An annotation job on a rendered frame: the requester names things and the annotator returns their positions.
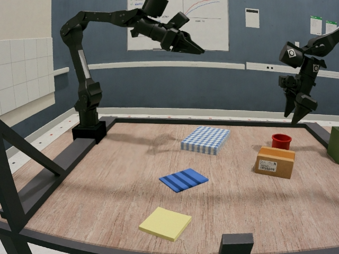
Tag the red cup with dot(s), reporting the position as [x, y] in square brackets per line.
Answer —
[281, 141]

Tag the tan cardboard box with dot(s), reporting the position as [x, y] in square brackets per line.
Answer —
[275, 162]

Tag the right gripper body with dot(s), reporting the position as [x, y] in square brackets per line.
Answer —
[303, 96]

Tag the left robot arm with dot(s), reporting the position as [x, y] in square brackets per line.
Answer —
[89, 91]

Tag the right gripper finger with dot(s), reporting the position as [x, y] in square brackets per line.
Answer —
[289, 105]
[300, 112]

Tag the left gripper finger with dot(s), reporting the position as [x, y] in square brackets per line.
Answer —
[183, 46]
[188, 38]

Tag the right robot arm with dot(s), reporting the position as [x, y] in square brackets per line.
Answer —
[294, 57]

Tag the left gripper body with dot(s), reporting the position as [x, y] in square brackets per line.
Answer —
[165, 36]

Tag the yellow sticky-note pad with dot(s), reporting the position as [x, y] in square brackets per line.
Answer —
[165, 224]

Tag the white tiled wall panel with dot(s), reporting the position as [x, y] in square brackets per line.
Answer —
[26, 59]

